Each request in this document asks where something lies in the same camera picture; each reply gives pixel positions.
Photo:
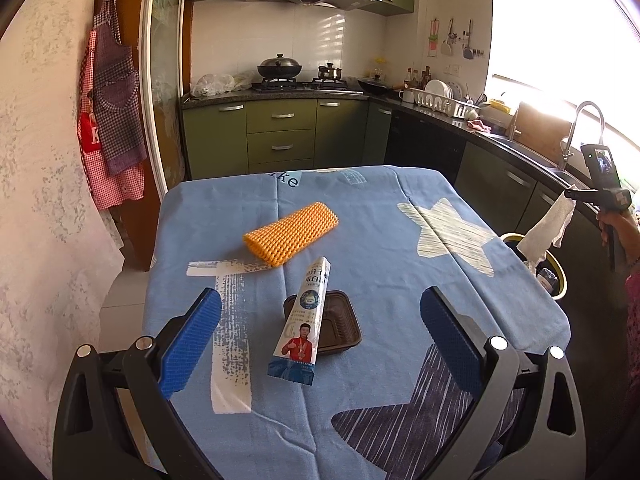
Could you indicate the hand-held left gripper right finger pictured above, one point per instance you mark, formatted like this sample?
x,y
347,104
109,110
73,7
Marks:
x,y
450,330

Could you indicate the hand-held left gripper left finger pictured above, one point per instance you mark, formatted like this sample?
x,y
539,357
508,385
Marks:
x,y
192,340

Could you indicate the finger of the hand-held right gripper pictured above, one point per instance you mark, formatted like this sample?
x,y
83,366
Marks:
x,y
580,193

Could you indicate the white paper towel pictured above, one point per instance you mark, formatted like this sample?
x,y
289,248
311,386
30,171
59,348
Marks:
x,y
547,230

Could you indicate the yellow rimmed trash bin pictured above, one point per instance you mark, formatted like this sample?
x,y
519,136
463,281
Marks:
x,y
562,280

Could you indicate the white toothpaste tube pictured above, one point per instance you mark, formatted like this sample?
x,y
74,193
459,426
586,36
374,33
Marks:
x,y
300,330

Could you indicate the person's right hand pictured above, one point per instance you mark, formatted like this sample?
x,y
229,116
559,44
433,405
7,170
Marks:
x,y
627,232

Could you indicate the steel kitchen faucet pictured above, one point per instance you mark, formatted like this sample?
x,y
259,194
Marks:
x,y
575,120

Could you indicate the wooden cutting board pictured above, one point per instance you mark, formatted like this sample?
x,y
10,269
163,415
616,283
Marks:
x,y
540,130

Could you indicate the blue star print tablecloth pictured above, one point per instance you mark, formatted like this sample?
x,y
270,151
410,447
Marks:
x,y
380,260

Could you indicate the brown plastic tray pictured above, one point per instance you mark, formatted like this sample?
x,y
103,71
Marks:
x,y
340,325

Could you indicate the yellow sponge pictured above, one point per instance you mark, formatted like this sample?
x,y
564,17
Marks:
x,y
500,106

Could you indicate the pink cloth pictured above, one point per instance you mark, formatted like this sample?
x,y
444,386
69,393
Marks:
x,y
479,126

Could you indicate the orange mesh pad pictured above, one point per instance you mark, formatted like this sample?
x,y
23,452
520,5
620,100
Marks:
x,y
290,232

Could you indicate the patterned purple clothing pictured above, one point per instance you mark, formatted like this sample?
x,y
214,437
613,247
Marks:
x,y
634,330

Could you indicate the white dish rack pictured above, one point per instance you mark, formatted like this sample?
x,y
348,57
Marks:
x,y
445,105

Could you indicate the black built-in appliance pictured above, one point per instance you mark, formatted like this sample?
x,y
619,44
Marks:
x,y
425,145

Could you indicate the red gingham apron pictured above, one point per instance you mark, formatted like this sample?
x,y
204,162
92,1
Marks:
x,y
110,190

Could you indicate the hanging kitchen utensil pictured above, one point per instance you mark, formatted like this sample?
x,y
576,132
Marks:
x,y
468,50
450,40
434,40

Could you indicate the group of condiment bottles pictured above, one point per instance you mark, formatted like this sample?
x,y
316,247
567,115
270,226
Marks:
x,y
417,79

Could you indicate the white mug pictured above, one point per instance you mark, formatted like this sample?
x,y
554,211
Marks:
x,y
406,96

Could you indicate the green base kitchen cabinets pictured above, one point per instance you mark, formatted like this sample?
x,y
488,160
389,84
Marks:
x,y
280,135

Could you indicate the black frying pan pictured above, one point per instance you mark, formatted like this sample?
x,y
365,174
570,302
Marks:
x,y
375,86

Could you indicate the purple gingham apron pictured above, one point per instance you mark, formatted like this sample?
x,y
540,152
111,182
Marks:
x,y
117,110

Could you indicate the black kitchen countertop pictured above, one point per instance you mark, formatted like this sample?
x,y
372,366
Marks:
x,y
350,94

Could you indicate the clear plastic bags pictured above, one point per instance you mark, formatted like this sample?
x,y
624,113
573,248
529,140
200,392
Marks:
x,y
215,84

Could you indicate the steel cooking pot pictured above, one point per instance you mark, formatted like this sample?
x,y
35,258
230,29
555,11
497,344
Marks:
x,y
331,74

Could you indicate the black gas stove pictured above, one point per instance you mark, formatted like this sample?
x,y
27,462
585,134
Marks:
x,y
300,85

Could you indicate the black wok with lid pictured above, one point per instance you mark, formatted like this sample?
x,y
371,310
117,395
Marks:
x,y
280,66

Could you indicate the wall socket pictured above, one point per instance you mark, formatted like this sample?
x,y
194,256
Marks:
x,y
453,69

